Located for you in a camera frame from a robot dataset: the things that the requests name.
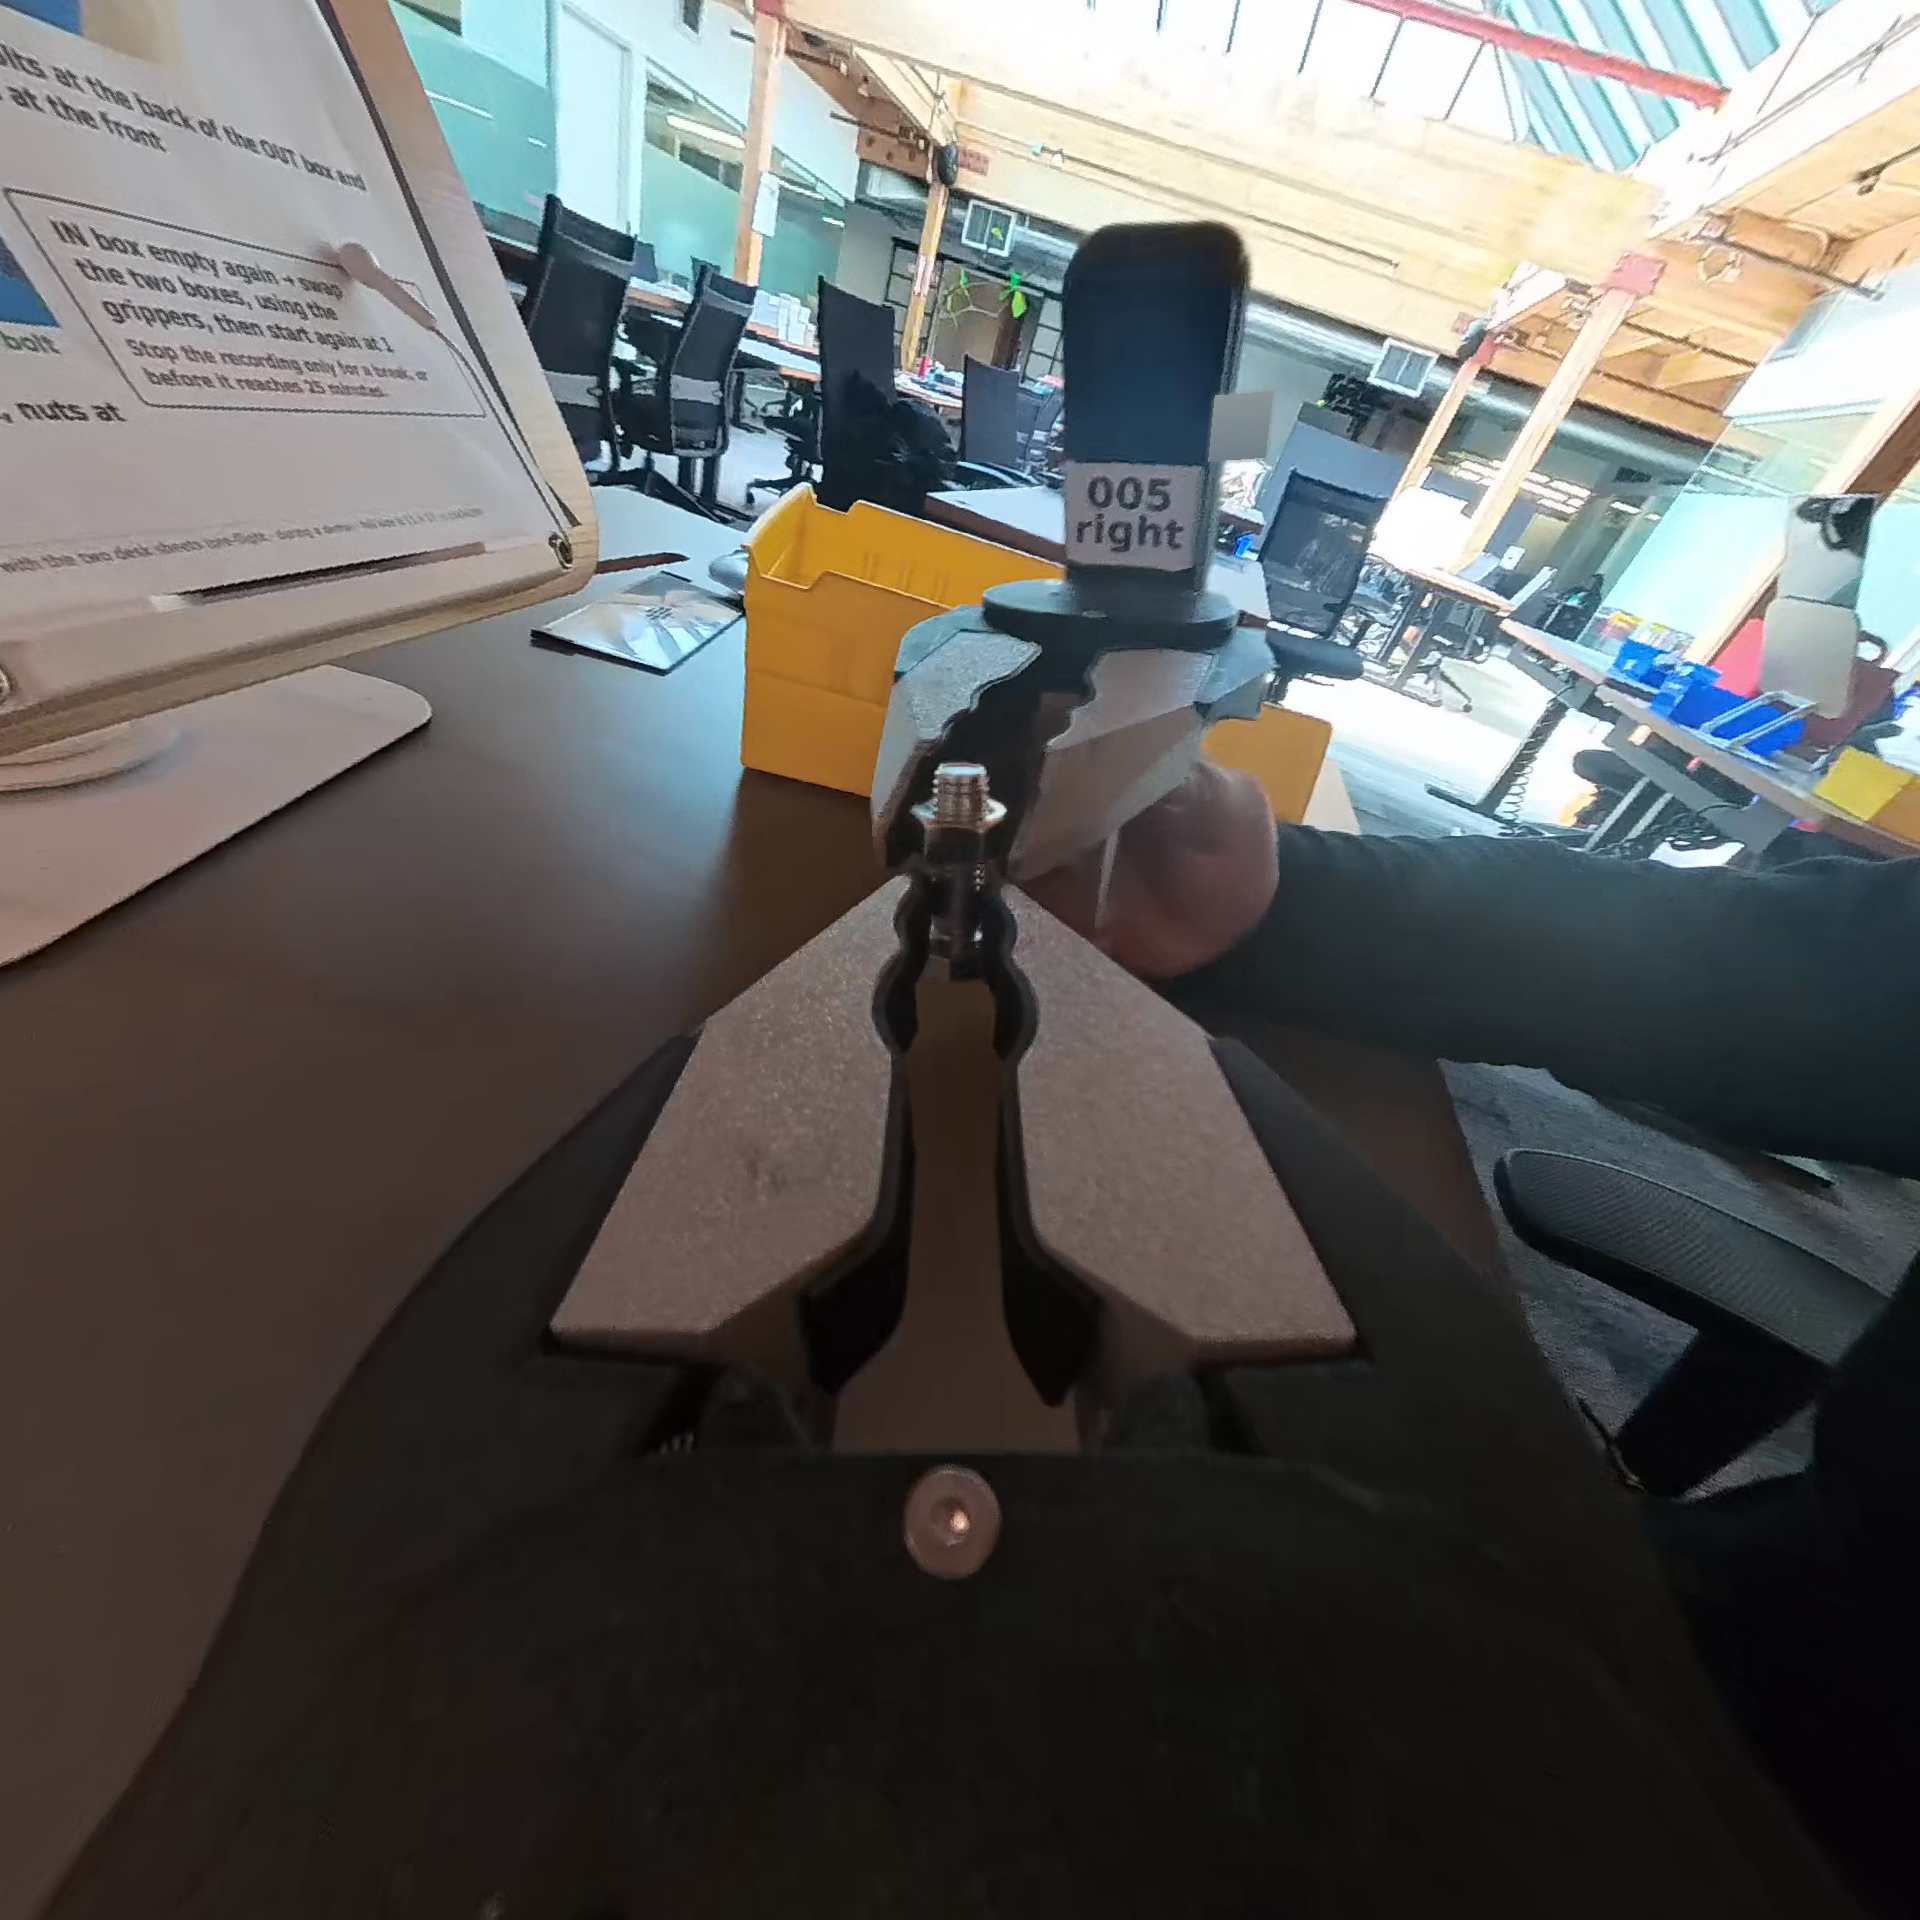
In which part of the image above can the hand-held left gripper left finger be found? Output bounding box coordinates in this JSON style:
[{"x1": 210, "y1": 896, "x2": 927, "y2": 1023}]
[{"x1": 549, "y1": 873, "x2": 917, "y2": 1396}]

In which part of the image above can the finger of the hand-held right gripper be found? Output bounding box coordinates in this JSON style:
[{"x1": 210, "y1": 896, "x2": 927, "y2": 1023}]
[
  {"x1": 1014, "y1": 663, "x2": 1204, "y2": 888},
  {"x1": 870, "y1": 642, "x2": 1106, "y2": 884}
]

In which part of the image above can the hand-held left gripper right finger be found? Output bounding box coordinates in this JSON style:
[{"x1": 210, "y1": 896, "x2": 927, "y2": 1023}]
[{"x1": 982, "y1": 881, "x2": 1362, "y2": 1408}]

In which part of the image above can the steel hex bolt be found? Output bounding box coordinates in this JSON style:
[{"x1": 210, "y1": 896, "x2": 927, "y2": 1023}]
[{"x1": 918, "y1": 761, "x2": 998, "y2": 962}]

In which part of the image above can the yellow storage bin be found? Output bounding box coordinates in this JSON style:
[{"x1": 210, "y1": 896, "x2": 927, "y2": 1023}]
[{"x1": 743, "y1": 481, "x2": 1332, "y2": 824}]

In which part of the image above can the person's right forearm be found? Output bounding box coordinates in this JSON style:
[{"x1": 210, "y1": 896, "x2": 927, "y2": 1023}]
[{"x1": 1162, "y1": 822, "x2": 1920, "y2": 1182}]

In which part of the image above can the person's right hand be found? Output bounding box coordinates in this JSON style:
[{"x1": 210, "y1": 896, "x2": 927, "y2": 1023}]
[{"x1": 1031, "y1": 767, "x2": 1283, "y2": 983}]

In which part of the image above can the black mesh office chair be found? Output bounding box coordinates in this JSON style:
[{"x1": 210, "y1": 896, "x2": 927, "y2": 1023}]
[{"x1": 1256, "y1": 469, "x2": 1396, "y2": 684}]

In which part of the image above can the black backpack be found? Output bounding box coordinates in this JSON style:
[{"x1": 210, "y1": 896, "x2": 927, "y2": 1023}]
[{"x1": 830, "y1": 372, "x2": 958, "y2": 514}]

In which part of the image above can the shiny printed packet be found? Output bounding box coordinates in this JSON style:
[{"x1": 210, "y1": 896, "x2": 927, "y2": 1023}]
[{"x1": 533, "y1": 569, "x2": 747, "y2": 677}]

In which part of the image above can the black chair armrest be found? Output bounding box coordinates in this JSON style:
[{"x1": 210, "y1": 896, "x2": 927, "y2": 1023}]
[{"x1": 1492, "y1": 1148, "x2": 1894, "y2": 1501}]

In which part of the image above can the printed instruction sheet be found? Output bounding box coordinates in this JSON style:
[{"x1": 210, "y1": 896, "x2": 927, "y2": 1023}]
[{"x1": 0, "y1": 0, "x2": 564, "y2": 620}]

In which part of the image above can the metal wire page holder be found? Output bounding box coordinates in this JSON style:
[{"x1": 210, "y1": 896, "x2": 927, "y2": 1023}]
[{"x1": 334, "y1": 239, "x2": 580, "y2": 569}]

